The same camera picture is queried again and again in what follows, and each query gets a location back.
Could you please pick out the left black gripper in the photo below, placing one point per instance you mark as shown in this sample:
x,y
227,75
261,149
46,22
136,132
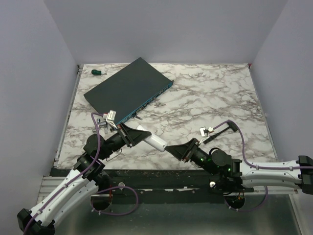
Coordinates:
x,y
132,136

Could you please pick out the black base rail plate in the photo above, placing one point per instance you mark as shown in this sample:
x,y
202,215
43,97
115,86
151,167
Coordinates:
x,y
164,187

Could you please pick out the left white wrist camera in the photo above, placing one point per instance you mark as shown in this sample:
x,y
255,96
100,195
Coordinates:
x,y
109,118

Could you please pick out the dark network switch blue front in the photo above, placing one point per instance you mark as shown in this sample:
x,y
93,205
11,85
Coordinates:
x,y
128,91

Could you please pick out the chrome metal fitting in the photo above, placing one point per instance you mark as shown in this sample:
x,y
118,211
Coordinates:
x,y
102,125

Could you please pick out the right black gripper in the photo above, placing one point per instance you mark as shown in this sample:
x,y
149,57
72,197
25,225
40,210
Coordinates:
x,y
184,151

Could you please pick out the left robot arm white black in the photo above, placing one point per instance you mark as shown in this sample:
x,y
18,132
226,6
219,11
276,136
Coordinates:
x,y
86,178

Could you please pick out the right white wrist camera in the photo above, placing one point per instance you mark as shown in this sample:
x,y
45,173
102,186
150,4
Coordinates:
x,y
205,133

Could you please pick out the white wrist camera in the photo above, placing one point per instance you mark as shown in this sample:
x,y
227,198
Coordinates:
x,y
205,133
109,118

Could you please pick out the white remote control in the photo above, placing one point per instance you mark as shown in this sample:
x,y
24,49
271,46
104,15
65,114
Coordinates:
x,y
153,140

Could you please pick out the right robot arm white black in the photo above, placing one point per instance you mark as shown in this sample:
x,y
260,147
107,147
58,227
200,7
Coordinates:
x,y
233,175

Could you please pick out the green handled screwdriver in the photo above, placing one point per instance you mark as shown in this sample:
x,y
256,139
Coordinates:
x,y
97,72

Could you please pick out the black rectangular bar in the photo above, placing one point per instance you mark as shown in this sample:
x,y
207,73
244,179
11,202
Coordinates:
x,y
231,126

